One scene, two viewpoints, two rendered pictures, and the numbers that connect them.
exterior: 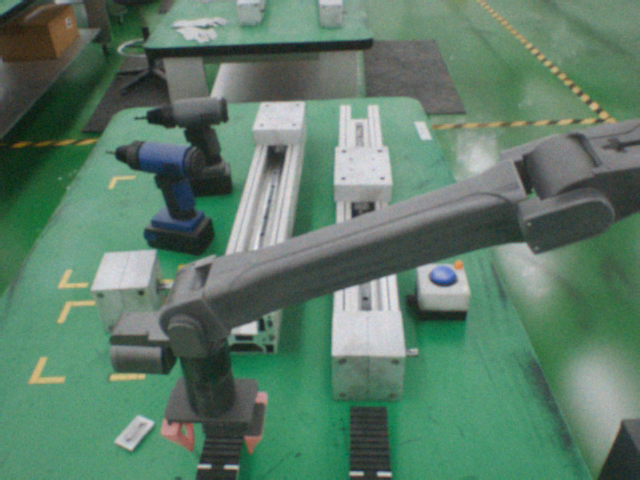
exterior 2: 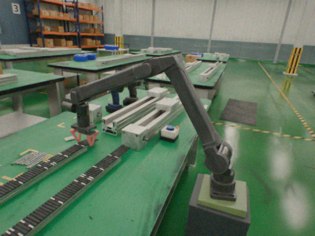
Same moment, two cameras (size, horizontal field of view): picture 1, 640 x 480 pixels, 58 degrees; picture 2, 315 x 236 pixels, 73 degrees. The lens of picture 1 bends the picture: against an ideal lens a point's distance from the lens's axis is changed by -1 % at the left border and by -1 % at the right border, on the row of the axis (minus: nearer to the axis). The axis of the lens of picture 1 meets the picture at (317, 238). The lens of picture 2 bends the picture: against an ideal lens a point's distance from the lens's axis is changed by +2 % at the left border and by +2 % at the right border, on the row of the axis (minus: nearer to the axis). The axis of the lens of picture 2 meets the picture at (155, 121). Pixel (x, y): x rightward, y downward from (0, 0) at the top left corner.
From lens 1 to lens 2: 0.58 m
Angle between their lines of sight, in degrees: 22
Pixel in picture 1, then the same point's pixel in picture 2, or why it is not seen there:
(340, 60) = (202, 92)
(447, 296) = (168, 132)
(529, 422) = (169, 164)
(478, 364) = (167, 151)
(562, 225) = (141, 71)
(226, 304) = (82, 90)
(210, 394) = (79, 119)
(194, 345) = (75, 99)
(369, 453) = (116, 153)
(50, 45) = not seen: hidden behind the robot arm
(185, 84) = not seen: hidden behind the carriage
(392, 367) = (136, 137)
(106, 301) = not seen: hidden behind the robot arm
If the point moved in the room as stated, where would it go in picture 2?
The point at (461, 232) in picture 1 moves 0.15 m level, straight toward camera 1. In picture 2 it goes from (127, 75) to (93, 80)
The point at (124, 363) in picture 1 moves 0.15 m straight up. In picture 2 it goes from (64, 105) to (60, 73)
